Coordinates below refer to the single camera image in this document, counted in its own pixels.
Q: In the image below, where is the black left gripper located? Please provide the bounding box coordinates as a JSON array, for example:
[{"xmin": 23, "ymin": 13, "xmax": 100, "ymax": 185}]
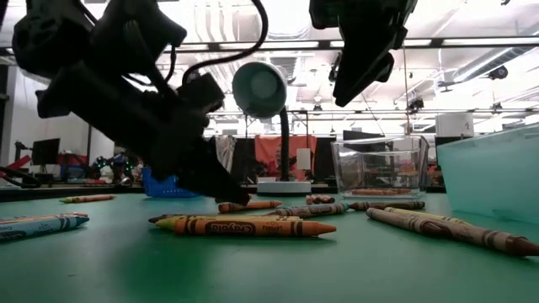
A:
[{"xmin": 35, "ymin": 62, "xmax": 252, "ymax": 206}]

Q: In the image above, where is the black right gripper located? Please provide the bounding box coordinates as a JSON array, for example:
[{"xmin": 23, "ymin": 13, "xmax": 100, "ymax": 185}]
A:
[{"xmin": 308, "ymin": 0, "xmax": 419, "ymax": 108}]

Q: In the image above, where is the patterned hanging cloth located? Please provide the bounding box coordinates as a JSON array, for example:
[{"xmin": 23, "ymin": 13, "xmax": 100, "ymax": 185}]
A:
[{"xmin": 212, "ymin": 136, "xmax": 237, "ymax": 173}]

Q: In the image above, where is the blue plastic basket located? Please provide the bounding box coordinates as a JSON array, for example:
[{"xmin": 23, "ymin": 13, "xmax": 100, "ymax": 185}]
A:
[{"xmin": 141, "ymin": 167, "xmax": 202, "ymax": 199}]

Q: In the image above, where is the black ceiling spotlight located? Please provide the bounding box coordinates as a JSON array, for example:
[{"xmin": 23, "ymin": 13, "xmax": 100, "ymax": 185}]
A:
[
  {"xmin": 487, "ymin": 64, "xmax": 510, "ymax": 82},
  {"xmin": 406, "ymin": 96, "xmax": 425, "ymax": 114}
]

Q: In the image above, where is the red hanging cloth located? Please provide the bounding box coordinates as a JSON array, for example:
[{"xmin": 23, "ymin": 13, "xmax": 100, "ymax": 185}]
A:
[{"xmin": 253, "ymin": 134, "xmax": 318, "ymax": 178}]

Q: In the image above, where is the black overhead light bar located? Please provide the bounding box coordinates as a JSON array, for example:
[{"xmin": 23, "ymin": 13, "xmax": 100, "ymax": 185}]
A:
[{"xmin": 0, "ymin": 38, "xmax": 539, "ymax": 56}]

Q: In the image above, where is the white paper sign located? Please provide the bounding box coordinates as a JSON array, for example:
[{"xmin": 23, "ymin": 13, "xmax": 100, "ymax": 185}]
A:
[{"xmin": 296, "ymin": 146, "xmax": 312, "ymax": 172}]

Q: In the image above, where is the green table mat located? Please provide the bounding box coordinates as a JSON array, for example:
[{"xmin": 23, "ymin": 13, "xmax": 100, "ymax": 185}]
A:
[{"xmin": 0, "ymin": 191, "xmax": 539, "ymax": 303}]

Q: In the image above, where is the white cylinder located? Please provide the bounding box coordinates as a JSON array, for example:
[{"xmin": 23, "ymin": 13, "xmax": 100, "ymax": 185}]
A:
[{"xmin": 435, "ymin": 112, "xmax": 476, "ymax": 138}]

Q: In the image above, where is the white desk lamp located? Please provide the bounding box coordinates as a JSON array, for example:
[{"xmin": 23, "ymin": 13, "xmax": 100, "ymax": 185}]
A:
[{"xmin": 231, "ymin": 61, "xmax": 313, "ymax": 197}]

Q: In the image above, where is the clear plastic container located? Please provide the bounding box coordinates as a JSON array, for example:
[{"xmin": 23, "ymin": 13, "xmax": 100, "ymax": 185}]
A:
[{"xmin": 330, "ymin": 134, "xmax": 430, "ymax": 200}]

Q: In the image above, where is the red-brown crayon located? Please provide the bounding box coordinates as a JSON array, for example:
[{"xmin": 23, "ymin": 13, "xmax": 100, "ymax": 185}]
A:
[
  {"xmin": 437, "ymin": 221, "xmax": 539, "ymax": 258},
  {"xmin": 365, "ymin": 206, "xmax": 451, "ymax": 237},
  {"xmin": 348, "ymin": 199, "xmax": 426, "ymax": 212}
]

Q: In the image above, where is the teal plastic bin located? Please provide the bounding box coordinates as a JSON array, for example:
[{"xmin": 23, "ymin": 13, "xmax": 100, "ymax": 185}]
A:
[{"xmin": 435, "ymin": 125, "xmax": 539, "ymax": 225}]

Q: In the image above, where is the black monitor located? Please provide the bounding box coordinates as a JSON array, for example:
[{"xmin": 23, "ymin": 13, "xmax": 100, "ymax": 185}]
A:
[{"xmin": 31, "ymin": 137, "xmax": 61, "ymax": 167}]

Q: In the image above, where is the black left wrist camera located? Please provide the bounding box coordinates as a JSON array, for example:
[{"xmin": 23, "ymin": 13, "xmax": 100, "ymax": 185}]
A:
[{"xmin": 175, "ymin": 72, "xmax": 227, "ymax": 114}]

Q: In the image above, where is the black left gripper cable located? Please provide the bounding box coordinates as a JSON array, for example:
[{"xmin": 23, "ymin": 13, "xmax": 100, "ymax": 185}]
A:
[{"xmin": 168, "ymin": 0, "xmax": 270, "ymax": 85}]

